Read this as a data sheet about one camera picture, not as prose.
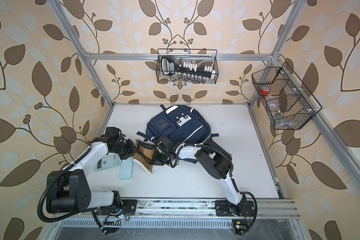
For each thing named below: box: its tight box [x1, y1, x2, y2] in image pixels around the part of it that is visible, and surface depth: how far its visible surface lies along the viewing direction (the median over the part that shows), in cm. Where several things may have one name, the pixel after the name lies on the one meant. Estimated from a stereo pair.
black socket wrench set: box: [161, 56, 216, 84], surface depth 87 cm
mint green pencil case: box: [119, 156, 134, 181], surface depth 86 cm
